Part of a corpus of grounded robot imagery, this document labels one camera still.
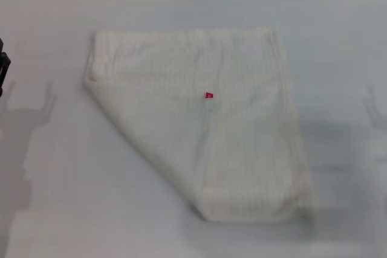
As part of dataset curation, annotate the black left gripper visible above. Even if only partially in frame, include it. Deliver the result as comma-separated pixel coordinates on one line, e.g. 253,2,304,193
0,37,12,96

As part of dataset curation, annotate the white ribbed towel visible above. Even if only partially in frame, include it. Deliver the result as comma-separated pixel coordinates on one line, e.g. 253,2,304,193
84,27,319,226

